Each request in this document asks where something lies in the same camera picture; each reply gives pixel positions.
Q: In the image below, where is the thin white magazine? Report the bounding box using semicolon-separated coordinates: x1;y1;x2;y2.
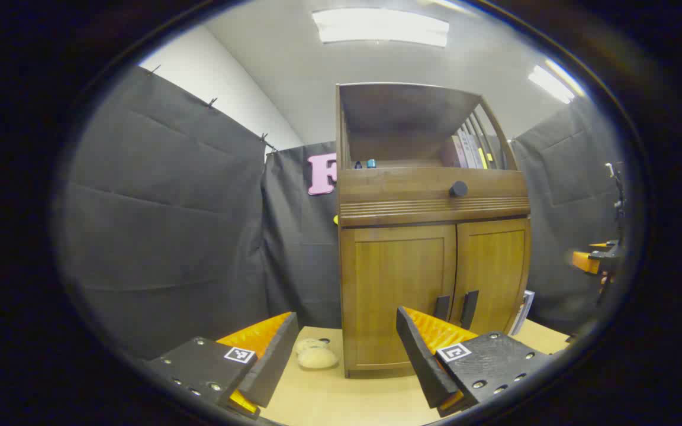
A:
510;290;536;337

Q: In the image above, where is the long ceiling light panel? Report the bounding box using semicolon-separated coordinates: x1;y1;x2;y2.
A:
311;8;450;48

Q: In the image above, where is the brown book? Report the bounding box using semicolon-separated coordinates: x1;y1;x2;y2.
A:
440;136;466;169

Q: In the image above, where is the narrow ceiling light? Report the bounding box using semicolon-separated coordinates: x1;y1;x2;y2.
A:
527;58;586;105

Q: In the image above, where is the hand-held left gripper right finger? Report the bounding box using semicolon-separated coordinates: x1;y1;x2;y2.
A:
396;306;555;418

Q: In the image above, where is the wooden shoe cabinet door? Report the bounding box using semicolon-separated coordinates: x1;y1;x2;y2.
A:
341;224;458;372
451;218;532;335

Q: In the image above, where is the beige fluffy slipper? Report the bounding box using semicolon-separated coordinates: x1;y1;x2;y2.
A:
298;347;339;370
295;337;330;354

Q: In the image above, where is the wooden double-door shoe cabinet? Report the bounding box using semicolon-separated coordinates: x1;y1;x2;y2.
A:
335;82;532;379

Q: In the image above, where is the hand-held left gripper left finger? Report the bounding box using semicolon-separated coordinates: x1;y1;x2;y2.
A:
143;312;300;421

